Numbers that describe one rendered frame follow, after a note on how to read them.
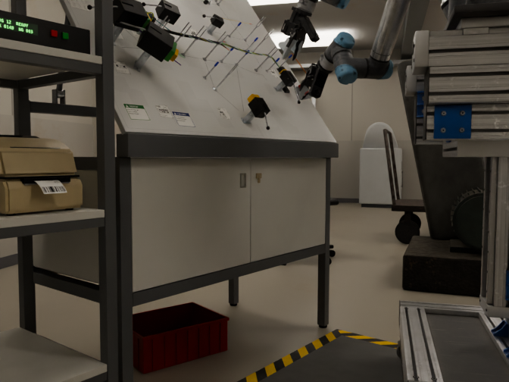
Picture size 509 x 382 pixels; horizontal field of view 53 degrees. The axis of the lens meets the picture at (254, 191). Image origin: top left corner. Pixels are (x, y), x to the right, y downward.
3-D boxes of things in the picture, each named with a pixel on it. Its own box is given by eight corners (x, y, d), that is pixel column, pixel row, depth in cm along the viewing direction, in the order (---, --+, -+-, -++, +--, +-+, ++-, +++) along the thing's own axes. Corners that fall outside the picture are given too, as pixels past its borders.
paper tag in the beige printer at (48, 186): (67, 192, 125) (67, 180, 125) (44, 194, 120) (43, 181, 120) (56, 192, 128) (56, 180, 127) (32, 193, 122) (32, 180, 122)
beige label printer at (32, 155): (85, 209, 134) (84, 135, 133) (7, 217, 117) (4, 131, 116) (22, 203, 152) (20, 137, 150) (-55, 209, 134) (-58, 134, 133)
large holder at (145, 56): (102, 37, 159) (126, 2, 151) (151, 68, 166) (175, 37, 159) (98, 48, 154) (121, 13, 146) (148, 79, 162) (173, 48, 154)
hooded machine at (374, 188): (401, 205, 857) (403, 123, 848) (402, 208, 799) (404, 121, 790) (360, 204, 874) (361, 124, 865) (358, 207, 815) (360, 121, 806)
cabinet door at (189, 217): (250, 262, 191) (251, 158, 189) (132, 292, 148) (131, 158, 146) (246, 261, 192) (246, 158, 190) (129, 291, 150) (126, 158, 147)
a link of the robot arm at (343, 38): (341, 44, 185) (336, 26, 189) (326, 64, 194) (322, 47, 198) (358, 48, 189) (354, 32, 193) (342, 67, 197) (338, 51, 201)
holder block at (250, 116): (253, 140, 183) (270, 123, 178) (238, 114, 187) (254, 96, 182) (260, 140, 187) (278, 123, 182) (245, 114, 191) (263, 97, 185)
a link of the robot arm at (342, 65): (370, 73, 185) (363, 50, 190) (341, 71, 182) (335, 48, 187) (362, 86, 191) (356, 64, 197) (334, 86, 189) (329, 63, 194)
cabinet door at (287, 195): (326, 243, 234) (327, 158, 231) (252, 262, 191) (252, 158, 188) (321, 242, 235) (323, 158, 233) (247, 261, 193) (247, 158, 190)
